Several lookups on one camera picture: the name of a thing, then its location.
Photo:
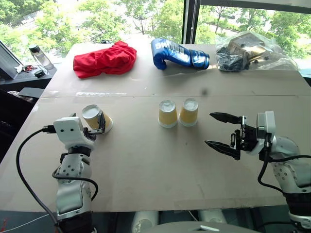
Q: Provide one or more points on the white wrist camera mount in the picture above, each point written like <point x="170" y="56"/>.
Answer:
<point x="69" y="132"/>
<point x="266" y="126"/>

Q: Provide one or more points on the clear water bottle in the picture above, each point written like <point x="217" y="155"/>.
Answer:
<point x="42" y="58"/>

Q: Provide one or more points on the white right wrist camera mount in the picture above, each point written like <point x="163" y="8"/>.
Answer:
<point x="266" y="126"/>

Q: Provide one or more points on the red cloth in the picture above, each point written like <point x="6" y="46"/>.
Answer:
<point x="104" y="60"/>

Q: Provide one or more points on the yellow paper cup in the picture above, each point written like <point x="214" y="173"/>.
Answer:
<point x="167" y="116"/>
<point x="91" y="116"/>
<point x="188" y="115"/>

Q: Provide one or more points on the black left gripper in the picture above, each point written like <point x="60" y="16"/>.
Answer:
<point x="90" y="135"/>

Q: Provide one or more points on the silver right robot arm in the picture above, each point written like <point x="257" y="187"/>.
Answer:
<point x="289" y="167"/>

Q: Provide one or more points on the clear plastic bag of parts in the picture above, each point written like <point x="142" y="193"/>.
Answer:
<point x="245" y="53"/>

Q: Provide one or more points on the black window frame post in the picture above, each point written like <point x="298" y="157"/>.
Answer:
<point x="190" y="21"/>

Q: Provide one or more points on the white rounded robot leg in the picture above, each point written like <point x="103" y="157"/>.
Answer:
<point x="144" y="221"/>
<point x="212" y="216"/>

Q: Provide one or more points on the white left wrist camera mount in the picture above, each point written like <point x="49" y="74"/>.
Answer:
<point x="69" y="132"/>

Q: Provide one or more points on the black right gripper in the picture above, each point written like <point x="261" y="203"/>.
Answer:
<point x="246" y="138"/>

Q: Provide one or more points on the grey flat board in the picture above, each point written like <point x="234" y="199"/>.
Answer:
<point x="30" y="92"/>

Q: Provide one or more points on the blue boxing glove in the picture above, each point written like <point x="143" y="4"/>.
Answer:
<point x="177" y="55"/>

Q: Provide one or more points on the small black object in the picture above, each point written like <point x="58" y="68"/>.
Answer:
<point x="39" y="73"/>

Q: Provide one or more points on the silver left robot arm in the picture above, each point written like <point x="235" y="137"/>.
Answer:
<point x="73" y="174"/>

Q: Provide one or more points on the small white and red object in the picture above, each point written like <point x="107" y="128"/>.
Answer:
<point x="23" y="68"/>

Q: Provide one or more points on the dark side table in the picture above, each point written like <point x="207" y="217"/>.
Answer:
<point x="26" y="77"/>

